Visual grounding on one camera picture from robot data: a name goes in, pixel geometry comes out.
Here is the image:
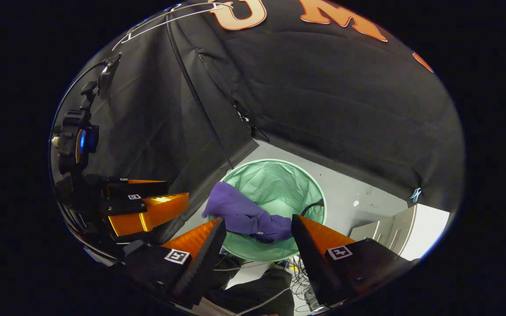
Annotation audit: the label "black metal clothes rack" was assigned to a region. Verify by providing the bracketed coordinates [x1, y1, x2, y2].
[165, 15, 271, 169]

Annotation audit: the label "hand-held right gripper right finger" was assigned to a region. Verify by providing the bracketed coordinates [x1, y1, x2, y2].
[291, 214, 412, 308]

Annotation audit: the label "tangle of floor cables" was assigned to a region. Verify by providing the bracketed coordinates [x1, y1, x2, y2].
[279, 256, 320, 310]

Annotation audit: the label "green laundry hamper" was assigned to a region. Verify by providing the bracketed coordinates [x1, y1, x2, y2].
[207, 159, 327, 262]

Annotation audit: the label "white cabinet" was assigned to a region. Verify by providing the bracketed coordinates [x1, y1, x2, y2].
[350, 204, 418, 259]

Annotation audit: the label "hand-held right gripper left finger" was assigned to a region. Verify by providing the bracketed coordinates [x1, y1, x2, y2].
[121, 217, 227, 308]

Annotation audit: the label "white plastic hanger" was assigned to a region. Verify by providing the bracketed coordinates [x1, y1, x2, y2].
[112, 2, 235, 51]

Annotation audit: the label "person's dark trousers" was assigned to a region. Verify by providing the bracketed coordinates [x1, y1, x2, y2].
[205, 257, 295, 316]

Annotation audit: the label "purple corduroy jacket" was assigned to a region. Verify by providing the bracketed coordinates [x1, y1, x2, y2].
[202, 182, 295, 244]

